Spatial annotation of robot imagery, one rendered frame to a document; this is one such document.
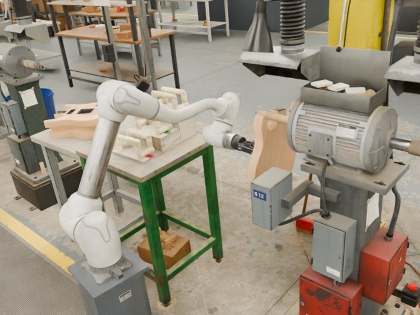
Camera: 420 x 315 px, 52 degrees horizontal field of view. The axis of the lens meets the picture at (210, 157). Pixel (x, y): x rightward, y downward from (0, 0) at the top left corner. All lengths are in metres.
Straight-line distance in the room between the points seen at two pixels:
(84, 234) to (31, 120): 2.19
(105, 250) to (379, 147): 1.18
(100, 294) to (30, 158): 2.26
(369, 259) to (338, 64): 0.80
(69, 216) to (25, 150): 1.97
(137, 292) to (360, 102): 1.26
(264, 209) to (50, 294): 1.83
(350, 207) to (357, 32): 1.17
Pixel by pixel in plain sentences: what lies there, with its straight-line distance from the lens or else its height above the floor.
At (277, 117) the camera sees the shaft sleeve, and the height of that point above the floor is 1.26.
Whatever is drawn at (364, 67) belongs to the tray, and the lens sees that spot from 1.78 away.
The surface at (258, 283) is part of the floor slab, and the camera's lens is 2.89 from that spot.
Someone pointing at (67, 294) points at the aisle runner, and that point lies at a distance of 3.10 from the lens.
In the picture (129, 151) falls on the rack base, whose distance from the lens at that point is 2.52.
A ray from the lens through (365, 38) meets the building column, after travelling 2.64.
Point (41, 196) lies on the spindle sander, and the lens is 4.03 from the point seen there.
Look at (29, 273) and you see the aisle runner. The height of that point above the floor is 0.00.
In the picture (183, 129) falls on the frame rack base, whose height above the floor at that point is 1.01.
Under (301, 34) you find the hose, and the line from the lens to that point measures 1.87.
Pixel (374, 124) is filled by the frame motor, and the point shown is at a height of 1.34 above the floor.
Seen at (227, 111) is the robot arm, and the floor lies 1.20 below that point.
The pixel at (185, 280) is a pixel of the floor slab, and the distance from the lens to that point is 2.95.
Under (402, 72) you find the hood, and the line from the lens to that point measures 1.61.
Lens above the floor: 1.98
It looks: 27 degrees down
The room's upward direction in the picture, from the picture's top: 6 degrees counter-clockwise
